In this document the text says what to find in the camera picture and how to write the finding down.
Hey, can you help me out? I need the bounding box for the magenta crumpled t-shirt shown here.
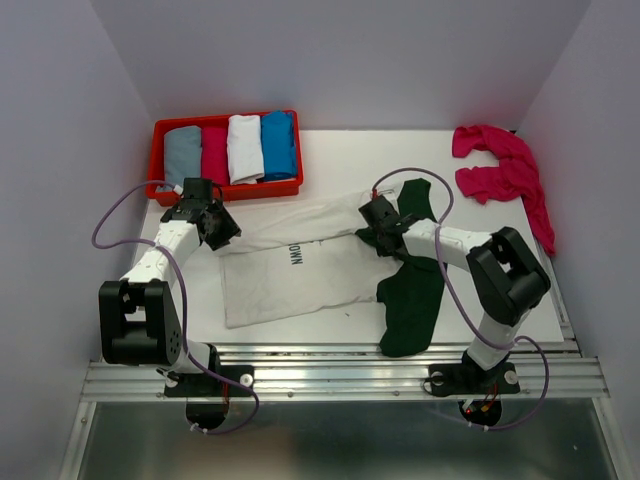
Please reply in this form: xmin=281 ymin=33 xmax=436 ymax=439
xmin=452 ymin=125 xmax=556 ymax=257

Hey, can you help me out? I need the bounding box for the grey rolled t-shirt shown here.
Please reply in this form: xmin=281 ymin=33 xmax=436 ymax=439
xmin=164 ymin=126 xmax=202 ymax=187

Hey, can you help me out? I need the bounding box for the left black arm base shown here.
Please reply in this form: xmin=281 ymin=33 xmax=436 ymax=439
xmin=163 ymin=364 xmax=255 ymax=398

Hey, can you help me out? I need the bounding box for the white rolled t-shirt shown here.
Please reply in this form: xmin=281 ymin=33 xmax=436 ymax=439
xmin=227 ymin=115 xmax=265 ymax=185

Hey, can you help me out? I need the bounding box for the blue rolled t-shirt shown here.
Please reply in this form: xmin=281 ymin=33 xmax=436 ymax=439
xmin=261 ymin=111 xmax=297 ymax=182

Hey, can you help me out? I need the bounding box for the cream and green t-shirt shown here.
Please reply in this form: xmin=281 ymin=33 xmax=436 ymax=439
xmin=219 ymin=192 xmax=444 ymax=358

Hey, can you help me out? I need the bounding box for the magenta rolled t-shirt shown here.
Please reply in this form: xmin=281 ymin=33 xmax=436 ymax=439
xmin=201 ymin=127 xmax=229 ymax=186

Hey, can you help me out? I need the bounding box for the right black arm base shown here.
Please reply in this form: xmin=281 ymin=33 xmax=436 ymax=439
xmin=422 ymin=353 xmax=521 ymax=398

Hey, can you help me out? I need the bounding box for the red plastic tray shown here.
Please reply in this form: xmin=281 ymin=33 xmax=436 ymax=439
xmin=145 ymin=110 xmax=303 ymax=207

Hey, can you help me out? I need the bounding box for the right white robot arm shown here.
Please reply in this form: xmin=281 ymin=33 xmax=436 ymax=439
xmin=359 ymin=196 xmax=550 ymax=390

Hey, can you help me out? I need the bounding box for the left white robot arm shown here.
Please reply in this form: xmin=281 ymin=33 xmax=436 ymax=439
xmin=91 ymin=178 xmax=241 ymax=394

